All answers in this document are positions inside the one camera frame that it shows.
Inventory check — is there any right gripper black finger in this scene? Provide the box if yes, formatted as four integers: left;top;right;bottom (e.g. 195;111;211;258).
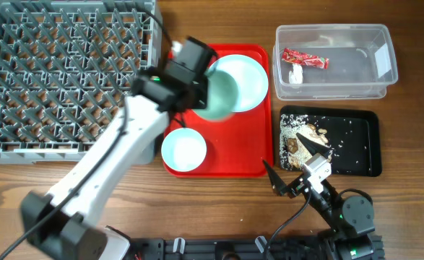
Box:
263;160;287;196
296;133;331;159

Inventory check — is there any food scraps and rice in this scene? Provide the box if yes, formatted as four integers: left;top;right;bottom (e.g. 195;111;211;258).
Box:
280;113;353;170

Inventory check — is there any green bowl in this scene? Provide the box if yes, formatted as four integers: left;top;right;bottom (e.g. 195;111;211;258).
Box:
193;70;239;121

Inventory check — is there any white tissue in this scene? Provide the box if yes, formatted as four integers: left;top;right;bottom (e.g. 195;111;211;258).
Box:
289;64;303;85

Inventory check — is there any red snack wrapper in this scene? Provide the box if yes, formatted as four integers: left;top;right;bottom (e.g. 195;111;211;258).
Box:
282;48;329;69

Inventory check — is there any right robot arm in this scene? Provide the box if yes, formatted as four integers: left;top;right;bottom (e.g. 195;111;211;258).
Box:
262;133;375;259

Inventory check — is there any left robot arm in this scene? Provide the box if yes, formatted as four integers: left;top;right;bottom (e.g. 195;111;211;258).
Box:
17;37;218;259

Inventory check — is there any black waste tray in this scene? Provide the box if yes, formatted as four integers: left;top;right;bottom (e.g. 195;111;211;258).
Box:
280;105;382;177

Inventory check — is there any grey dishwasher rack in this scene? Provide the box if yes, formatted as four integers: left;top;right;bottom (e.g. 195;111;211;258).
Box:
0;1;162;164

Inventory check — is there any red plastic tray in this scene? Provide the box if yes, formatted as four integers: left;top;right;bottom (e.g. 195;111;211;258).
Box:
163;44;274;178

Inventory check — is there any light blue bowl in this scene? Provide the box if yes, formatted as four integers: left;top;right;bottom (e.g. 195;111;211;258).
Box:
161;128;207;172

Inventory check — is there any light blue plate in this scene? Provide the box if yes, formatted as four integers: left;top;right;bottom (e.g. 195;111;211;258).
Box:
212;54;269;113

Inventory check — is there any clear plastic bin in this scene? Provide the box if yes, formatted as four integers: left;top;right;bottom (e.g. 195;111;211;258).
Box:
272;24;398;101

